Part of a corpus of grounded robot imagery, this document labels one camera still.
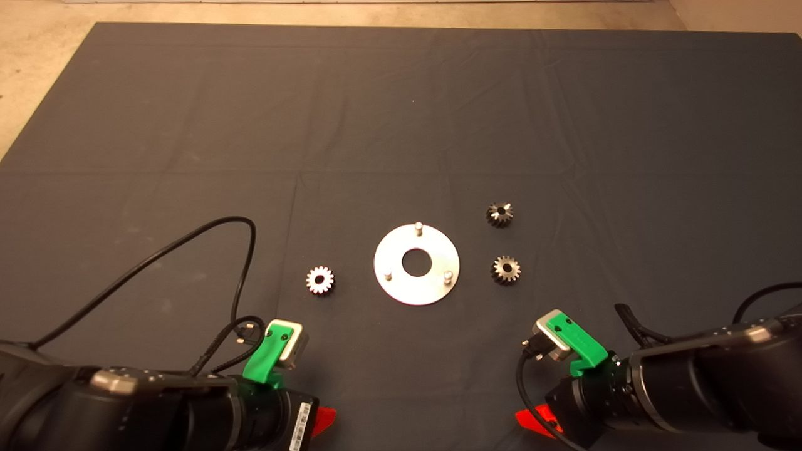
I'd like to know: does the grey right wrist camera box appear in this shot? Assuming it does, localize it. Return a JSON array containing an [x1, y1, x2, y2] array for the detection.
[[531, 309, 574, 362]]

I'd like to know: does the thin black hanging cable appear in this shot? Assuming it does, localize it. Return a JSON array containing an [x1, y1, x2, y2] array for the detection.
[[732, 282, 802, 325]]

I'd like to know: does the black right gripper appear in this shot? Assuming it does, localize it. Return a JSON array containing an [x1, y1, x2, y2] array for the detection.
[[515, 362, 633, 450]]

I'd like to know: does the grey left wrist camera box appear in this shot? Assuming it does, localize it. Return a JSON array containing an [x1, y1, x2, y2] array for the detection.
[[266, 319, 309, 370]]

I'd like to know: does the braided black left arm cable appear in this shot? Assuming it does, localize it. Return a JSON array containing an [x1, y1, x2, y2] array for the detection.
[[191, 315, 267, 376]]

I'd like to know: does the braided black arm cable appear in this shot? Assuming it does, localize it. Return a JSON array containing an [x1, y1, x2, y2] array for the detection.
[[614, 303, 674, 348], [191, 315, 267, 376]]

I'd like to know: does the braided black right arm cable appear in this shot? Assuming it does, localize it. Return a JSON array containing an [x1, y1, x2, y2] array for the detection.
[[614, 303, 674, 348]]

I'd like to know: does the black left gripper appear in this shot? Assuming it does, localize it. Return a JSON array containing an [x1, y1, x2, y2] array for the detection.
[[235, 375, 337, 451]]

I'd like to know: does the round metal carrier plate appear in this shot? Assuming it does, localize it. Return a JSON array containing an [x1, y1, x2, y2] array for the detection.
[[374, 222, 461, 306]]

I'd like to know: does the bright steel planetary gear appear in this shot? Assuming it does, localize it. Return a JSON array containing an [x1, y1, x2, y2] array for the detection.
[[306, 266, 335, 295]]

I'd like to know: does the dark grey table cloth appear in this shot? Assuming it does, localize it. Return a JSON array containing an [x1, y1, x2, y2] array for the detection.
[[0, 22, 802, 451]]

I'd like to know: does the green left camera mount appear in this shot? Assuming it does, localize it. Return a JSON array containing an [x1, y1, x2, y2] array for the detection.
[[242, 319, 295, 389]]

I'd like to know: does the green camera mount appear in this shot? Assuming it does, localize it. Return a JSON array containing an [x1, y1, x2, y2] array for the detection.
[[242, 319, 295, 389], [544, 315, 610, 378]]

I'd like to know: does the black left camera cable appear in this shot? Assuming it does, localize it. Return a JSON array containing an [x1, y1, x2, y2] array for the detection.
[[28, 217, 256, 348]]

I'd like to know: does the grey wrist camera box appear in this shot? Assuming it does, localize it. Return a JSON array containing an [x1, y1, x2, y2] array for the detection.
[[266, 319, 309, 370], [531, 309, 574, 362]]

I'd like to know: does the green right camera mount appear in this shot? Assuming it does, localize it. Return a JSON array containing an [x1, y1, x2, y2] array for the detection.
[[544, 315, 610, 378]]

